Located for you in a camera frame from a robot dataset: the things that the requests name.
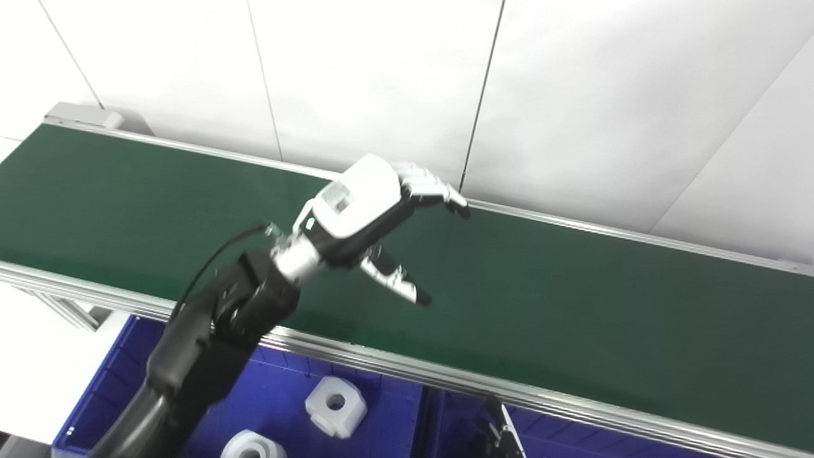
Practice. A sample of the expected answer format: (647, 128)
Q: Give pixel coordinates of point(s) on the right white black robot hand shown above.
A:
(505, 436)

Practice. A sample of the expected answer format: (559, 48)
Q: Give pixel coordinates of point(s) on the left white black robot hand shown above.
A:
(356, 203)

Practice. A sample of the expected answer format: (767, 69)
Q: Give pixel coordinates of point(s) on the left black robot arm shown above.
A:
(210, 343)

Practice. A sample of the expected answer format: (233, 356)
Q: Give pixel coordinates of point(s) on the blue plastic bin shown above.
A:
(280, 394)
(572, 442)

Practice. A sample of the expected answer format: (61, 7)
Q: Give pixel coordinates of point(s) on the green conveyor belt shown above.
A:
(445, 378)
(572, 305)

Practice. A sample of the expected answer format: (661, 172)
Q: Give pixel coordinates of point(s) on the white round plastic part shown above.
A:
(251, 447)
(337, 407)

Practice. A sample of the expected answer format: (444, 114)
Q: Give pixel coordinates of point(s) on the grey conveyor end housing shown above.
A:
(82, 114)

